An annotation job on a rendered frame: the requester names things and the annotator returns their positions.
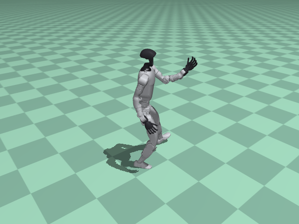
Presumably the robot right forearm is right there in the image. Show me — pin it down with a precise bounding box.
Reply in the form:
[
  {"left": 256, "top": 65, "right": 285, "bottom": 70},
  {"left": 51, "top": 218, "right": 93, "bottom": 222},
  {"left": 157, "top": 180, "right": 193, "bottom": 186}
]
[{"left": 133, "top": 97, "right": 146, "bottom": 122}]

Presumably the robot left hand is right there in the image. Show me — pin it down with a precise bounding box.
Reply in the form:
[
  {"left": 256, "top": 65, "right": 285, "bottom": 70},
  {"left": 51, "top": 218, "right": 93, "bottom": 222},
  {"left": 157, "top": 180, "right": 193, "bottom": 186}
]
[{"left": 183, "top": 56, "right": 197, "bottom": 76}]

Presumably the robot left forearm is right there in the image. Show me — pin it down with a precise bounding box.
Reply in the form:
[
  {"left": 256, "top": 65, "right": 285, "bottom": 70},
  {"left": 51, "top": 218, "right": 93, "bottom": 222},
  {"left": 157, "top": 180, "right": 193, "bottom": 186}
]
[{"left": 169, "top": 70, "right": 186, "bottom": 82}]

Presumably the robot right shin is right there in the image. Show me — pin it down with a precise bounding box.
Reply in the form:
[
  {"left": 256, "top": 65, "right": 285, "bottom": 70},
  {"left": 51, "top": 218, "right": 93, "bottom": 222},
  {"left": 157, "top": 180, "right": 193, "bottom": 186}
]
[{"left": 137, "top": 143, "right": 157, "bottom": 163}]

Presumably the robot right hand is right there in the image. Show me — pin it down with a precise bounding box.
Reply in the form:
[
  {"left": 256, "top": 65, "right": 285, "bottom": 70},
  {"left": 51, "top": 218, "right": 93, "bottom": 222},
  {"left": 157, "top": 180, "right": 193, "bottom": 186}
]
[{"left": 142, "top": 115, "right": 157, "bottom": 134}]

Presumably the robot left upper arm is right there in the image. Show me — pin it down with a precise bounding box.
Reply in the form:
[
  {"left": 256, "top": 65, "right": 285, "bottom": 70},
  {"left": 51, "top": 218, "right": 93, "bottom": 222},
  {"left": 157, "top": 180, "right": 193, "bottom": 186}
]
[{"left": 152, "top": 65, "right": 170, "bottom": 84}]

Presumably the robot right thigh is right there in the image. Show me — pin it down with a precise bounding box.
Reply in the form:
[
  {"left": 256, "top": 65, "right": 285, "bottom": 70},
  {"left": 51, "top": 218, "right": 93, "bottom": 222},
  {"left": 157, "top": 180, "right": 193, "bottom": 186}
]
[{"left": 141, "top": 112, "right": 158, "bottom": 148}]

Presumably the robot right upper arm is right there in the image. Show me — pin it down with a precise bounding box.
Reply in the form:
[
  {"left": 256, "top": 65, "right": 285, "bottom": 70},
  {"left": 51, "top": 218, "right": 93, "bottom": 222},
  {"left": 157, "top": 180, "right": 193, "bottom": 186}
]
[{"left": 133, "top": 74, "right": 149, "bottom": 103}]

